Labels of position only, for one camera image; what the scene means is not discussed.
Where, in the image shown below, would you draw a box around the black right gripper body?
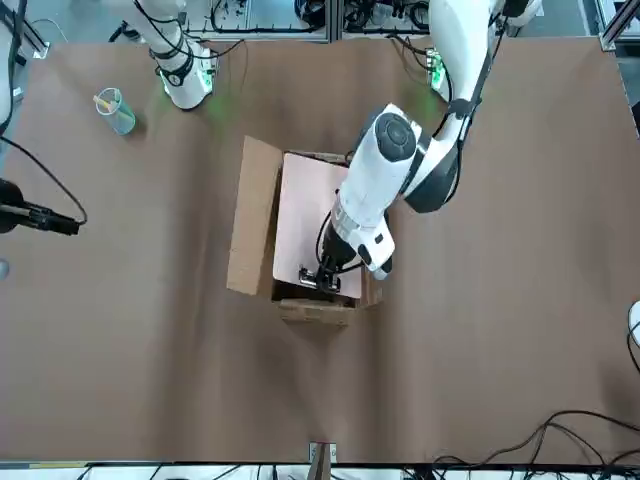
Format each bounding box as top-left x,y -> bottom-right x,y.
0,178 -> 29,236

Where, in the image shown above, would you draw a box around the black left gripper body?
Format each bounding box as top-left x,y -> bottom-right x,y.
318,225 -> 363,275

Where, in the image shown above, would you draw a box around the black cable bundle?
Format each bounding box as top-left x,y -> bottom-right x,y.
344,0 -> 437,35

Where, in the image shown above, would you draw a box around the aluminium frame post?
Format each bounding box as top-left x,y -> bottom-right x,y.
596,0 -> 640,52
322,0 -> 346,42

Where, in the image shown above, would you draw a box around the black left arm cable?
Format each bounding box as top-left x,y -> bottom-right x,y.
432,9 -> 507,149

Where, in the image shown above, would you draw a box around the aluminium mount bracket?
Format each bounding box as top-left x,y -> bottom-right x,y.
307,440 -> 338,480

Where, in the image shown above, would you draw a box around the white cable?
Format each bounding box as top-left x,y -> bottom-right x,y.
28,18 -> 69,49

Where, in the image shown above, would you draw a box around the white rounded device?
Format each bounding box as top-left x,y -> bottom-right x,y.
627,299 -> 640,348

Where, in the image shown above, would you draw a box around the clear green-tinted plastic cup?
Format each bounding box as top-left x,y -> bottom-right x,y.
93,87 -> 137,137

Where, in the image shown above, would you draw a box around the aluminium frame rail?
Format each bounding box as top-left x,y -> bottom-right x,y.
0,0 -> 52,62

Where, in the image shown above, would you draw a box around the brown cardboard box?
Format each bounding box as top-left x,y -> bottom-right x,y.
225,134 -> 386,329

